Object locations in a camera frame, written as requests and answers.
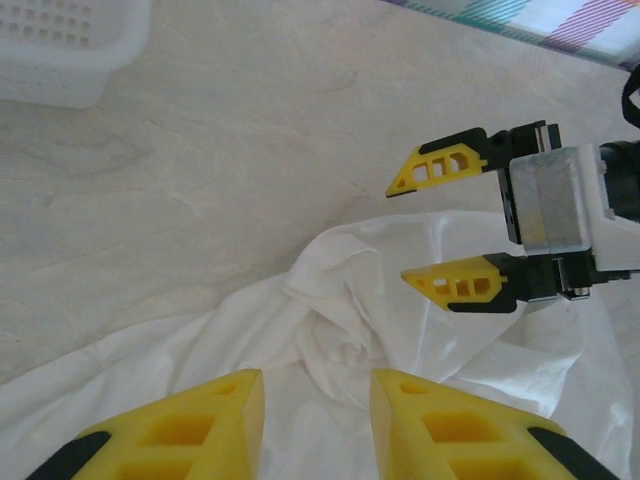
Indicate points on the white t-shirt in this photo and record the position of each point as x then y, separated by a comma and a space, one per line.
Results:
150, 360

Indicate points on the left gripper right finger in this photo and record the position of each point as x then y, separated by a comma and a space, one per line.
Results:
450, 440

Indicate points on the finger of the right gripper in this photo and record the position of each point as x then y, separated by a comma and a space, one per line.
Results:
480, 300
450, 150

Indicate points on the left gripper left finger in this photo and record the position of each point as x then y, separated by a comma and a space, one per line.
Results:
175, 435

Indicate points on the white plastic mesh basket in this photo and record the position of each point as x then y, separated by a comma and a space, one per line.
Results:
50, 65

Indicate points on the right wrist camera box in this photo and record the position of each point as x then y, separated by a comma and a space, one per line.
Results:
550, 200

